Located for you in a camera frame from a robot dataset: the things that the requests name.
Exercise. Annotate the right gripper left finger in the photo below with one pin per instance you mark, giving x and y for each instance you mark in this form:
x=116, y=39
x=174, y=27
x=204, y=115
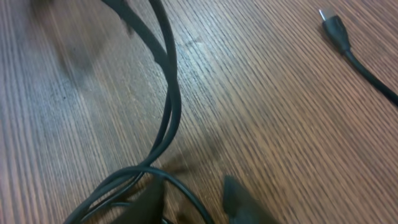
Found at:
x=148, y=207

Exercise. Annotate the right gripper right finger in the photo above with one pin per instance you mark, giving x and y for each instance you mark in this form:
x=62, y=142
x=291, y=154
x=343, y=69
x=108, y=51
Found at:
x=241, y=207

